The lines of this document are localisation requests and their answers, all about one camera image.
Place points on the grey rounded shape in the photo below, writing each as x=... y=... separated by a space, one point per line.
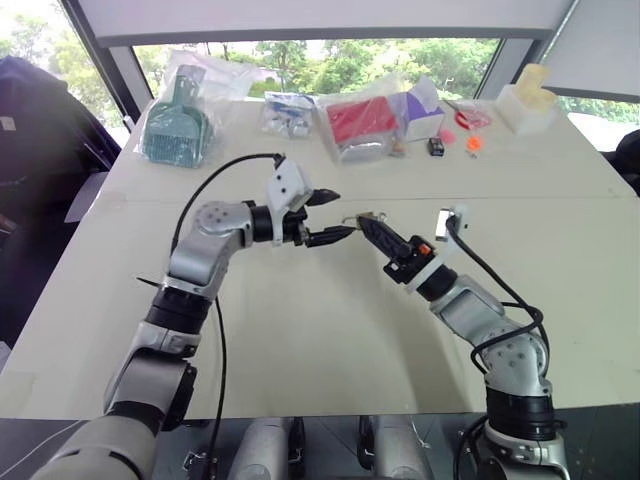
x=262 y=450
x=400 y=450

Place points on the purple and white box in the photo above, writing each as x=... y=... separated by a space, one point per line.
x=425 y=120

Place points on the silver key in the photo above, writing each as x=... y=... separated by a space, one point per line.
x=349 y=218

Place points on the small colourful figurine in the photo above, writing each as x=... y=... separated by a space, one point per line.
x=398 y=147

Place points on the teal dustpan in plastic bag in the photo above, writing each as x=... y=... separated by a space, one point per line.
x=175 y=125

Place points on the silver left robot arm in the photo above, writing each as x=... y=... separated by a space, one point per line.
x=200 y=260

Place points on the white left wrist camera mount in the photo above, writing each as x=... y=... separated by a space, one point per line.
x=287 y=185

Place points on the dark chair with bag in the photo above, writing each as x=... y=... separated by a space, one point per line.
x=35 y=160

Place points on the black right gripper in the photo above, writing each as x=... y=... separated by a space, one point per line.
x=407 y=257

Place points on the red box in plastic bag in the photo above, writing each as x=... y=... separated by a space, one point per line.
x=360 y=120

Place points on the red item in clear bag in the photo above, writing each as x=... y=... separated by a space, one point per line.
x=470 y=119

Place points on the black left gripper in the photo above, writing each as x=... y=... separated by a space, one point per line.
x=296 y=227

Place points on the clear plastic bag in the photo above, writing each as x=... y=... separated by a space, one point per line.
x=230 y=75

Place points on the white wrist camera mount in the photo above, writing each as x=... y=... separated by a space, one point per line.
x=440 y=260
x=287 y=185

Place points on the small black box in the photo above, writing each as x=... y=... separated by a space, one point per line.
x=436 y=147

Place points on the white foam block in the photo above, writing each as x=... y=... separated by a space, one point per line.
x=530 y=117

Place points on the small pink item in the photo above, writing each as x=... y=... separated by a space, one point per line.
x=448 y=136

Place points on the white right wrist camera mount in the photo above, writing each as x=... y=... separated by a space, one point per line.
x=440 y=260

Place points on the dark rounded object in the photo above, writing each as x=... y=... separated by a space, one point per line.
x=627 y=160

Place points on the blue and white packet bag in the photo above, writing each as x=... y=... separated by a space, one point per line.
x=287 y=115

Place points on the brass padlock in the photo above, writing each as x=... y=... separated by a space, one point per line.
x=366 y=216

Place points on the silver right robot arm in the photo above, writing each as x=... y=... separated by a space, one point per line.
x=515 y=360

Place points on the small orange item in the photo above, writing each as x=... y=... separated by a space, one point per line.
x=474 y=144

